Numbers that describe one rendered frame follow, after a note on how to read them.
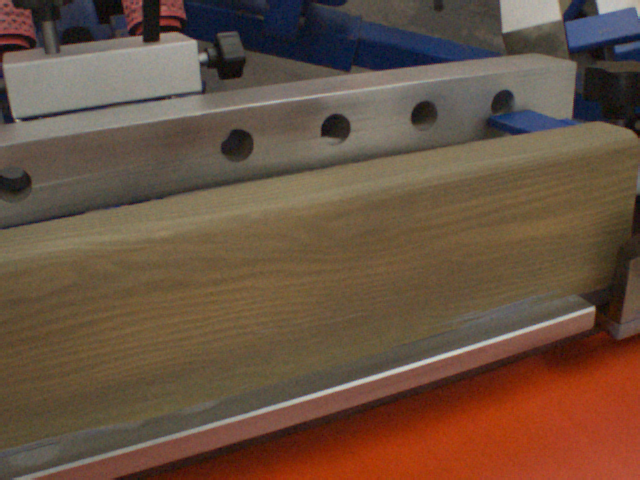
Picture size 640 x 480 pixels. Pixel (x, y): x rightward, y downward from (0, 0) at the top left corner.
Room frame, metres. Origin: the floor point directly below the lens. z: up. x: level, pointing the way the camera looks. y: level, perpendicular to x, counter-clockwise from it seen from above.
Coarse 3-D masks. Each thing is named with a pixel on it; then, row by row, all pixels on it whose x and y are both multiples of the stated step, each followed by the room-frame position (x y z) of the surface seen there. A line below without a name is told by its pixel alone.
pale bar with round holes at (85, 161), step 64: (448, 64) 0.45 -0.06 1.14; (512, 64) 0.45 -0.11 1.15; (0, 128) 0.27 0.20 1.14; (64, 128) 0.27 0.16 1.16; (128, 128) 0.28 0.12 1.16; (192, 128) 0.30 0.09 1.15; (256, 128) 0.32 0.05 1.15; (320, 128) 0.34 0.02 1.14; (384, 128) 0.36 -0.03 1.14; (448, 128) 0.39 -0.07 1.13; (0, 192) 0.23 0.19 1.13; (64, 192) 0.24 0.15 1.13; (128, 192) 0.26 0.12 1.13
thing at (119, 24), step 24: (288, 0) 0.70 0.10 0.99; (312, 0) 0.74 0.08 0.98; (336, 0) 0.74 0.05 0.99; (72, 24) 0.53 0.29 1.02; (96, 24) 0.54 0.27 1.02; (120, 24) 0.51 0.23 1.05; (264, 24) 0.70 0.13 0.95; (288, 24) 0.70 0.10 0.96; (0, 72) 0.43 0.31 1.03; (0, 96) 0.43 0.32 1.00; (24, 120) 0.44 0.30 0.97
